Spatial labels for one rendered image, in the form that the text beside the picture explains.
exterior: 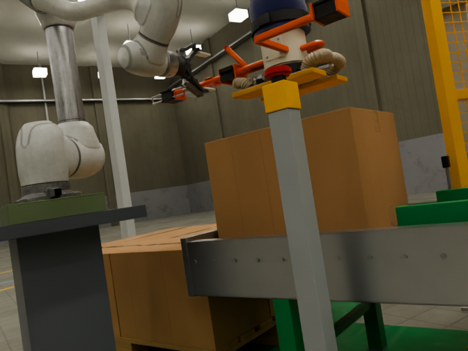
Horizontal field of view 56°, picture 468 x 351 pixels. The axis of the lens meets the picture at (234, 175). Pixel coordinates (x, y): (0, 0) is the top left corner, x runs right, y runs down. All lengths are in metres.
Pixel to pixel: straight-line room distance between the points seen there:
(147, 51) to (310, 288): 0.86
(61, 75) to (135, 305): 1.05
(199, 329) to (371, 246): 0.90
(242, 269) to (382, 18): 10.74
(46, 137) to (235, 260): 0.75
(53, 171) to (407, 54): 10.30
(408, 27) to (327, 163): 10.08
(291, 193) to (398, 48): 10.49
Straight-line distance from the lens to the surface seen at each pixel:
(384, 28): 11.79
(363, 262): 1.23
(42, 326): 1.53
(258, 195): 1.54
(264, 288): 1.40
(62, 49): 1.84
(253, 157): 1.55
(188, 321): 1.89
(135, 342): 2.19
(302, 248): 1.09
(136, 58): 1.42
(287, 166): 1.08
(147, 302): 2.05
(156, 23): 1.42
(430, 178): 11.01
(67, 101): 1.79
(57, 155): 1.58
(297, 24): 1.40
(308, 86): 1.70
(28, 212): 1.48
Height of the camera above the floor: 0.75
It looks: 2 degrees up
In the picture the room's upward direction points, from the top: 9 degrees counter-clockwise
